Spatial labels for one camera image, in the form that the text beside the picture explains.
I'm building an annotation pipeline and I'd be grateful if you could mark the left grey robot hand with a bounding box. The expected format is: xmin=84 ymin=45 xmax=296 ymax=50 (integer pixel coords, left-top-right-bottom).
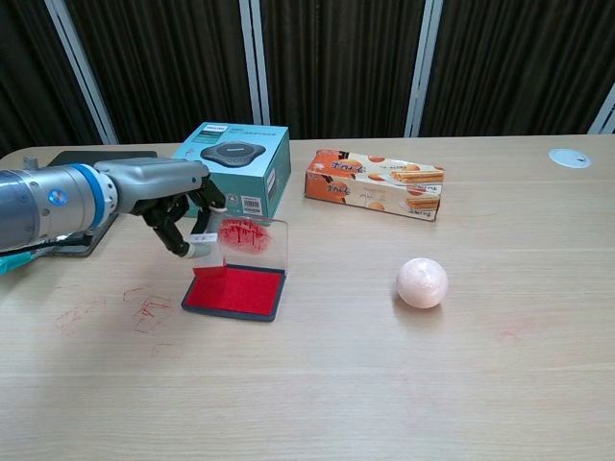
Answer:
xmin=93 ymin=158 xmax=228 ymax=259

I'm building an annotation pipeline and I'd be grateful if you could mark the red and white stamp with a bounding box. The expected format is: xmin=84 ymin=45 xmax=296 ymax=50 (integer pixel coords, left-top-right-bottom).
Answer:
xmin=188 ymin=231 xmax=229 ymax=281

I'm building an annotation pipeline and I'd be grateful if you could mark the black flat mat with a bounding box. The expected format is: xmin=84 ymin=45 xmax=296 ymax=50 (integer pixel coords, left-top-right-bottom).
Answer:
xmin=47 ymin=150 xmax=160 ymax=258

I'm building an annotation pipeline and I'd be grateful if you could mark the teal speaker product box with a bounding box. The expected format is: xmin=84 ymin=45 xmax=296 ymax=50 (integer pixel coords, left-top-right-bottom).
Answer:
xmin=169 ymin=121 xmax=293 ymax=220

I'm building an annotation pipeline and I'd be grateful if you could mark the red ink pad clear lid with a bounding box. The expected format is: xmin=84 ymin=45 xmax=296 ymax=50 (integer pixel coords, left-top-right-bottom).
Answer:
xmin=181 ymin=216 xmax=291 ymax=324

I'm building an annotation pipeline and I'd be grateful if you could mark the silver teal snack bag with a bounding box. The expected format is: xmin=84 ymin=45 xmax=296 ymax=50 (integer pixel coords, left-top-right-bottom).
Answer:
xmin=0 ymin=252 xmax=38 ymax=277

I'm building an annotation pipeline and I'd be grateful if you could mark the orange biscuit roll box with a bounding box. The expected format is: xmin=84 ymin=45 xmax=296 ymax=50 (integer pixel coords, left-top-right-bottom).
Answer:
xmin=303 ymin=148 xmax=446 ymax=224

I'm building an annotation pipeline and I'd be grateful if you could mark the dark pleated curtain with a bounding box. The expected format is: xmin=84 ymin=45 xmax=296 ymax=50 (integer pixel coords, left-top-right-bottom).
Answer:
xmin=0 ymin=0 xmax=615 ymax=159

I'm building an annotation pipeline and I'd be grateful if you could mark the pink ball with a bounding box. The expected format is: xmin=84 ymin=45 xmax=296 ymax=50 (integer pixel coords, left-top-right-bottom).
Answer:
xmin=395 ymin=256 xmax=451 ymax=310

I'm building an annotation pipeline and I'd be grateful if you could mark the white window frame post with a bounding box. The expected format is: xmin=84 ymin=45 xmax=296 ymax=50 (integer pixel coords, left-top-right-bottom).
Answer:
xmin=587 ymin=81 xmax=615 ymax=135
xmin=46 ymin=0 xmax=120 ymax=145
xmin=237 ymin=0 xmax=272 ymax=127
xmin=404 ymin=0 xmax=445 ymax=139

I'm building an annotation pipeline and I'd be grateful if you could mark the white table cable grommet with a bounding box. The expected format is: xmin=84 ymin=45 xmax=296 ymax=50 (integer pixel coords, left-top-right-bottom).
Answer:
xmin=548 ymin=147 xmax=593 ymax=170

